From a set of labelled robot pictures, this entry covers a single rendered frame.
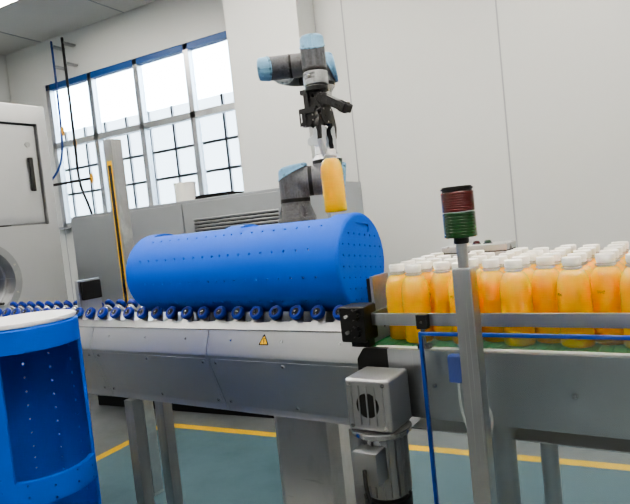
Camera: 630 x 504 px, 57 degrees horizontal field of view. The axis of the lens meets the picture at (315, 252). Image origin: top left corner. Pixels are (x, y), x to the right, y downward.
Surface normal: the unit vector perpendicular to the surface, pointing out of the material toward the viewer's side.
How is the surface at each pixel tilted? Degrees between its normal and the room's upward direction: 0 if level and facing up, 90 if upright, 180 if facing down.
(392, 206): 90
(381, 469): 90
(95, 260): 90
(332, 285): 111
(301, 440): 90
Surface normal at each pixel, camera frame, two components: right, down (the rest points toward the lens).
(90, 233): -0.46, 0.10
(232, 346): -0.55, -0.24
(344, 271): 0.83, -0.06
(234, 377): -0.48, 0.42
